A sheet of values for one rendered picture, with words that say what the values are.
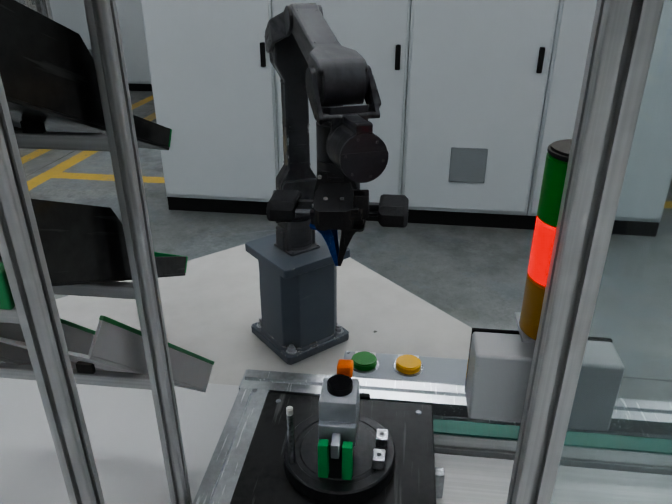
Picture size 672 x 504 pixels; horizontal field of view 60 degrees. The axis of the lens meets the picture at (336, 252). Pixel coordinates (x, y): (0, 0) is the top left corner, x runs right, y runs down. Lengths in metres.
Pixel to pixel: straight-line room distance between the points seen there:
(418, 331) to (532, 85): 2.62
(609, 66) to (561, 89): 3.31
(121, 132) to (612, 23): 0.40
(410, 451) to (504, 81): 3.03
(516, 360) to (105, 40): 0.44
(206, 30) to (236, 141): 0.68
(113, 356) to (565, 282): 0.45
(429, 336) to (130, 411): 0.58
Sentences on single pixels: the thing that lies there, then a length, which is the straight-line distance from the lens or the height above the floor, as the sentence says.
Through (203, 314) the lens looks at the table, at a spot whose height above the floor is 0.86.
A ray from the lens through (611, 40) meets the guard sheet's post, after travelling 0.40.
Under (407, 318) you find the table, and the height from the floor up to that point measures 0.86.
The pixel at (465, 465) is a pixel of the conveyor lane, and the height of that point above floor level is 0.92.
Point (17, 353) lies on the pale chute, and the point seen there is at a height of 1.13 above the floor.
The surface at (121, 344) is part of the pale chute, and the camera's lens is 0.67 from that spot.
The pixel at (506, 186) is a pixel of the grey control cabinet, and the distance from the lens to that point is 3.82.
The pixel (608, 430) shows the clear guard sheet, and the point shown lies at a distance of 0.56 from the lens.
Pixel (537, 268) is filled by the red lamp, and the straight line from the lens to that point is 0.48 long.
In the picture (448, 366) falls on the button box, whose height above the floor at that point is 0.96.
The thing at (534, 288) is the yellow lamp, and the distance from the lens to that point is 0.49.
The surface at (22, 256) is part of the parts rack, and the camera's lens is 0.45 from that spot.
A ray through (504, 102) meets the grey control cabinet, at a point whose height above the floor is 0.81.
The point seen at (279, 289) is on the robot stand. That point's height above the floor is 1.00.
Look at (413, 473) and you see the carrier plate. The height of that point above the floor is 0.97.
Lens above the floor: 1.53
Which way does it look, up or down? 26 degrees down
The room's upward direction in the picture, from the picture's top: straight up
